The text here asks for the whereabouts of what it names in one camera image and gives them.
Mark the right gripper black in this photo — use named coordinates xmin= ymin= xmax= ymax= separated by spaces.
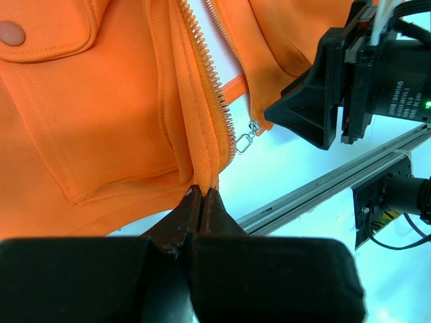
xmin=264 ymin=1 xmax=430 ymax=150

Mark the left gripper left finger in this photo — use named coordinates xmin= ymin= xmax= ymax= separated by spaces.
xmin=1 ymin=186 xmax=202 ymax=322

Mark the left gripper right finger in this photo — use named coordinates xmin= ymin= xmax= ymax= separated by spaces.
xmin=193 ymin=190 xmax=366 ymax=322

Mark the orange zip jacket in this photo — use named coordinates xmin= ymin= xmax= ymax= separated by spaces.
xmin=1 ymin=1 xmax=351 ymax=239

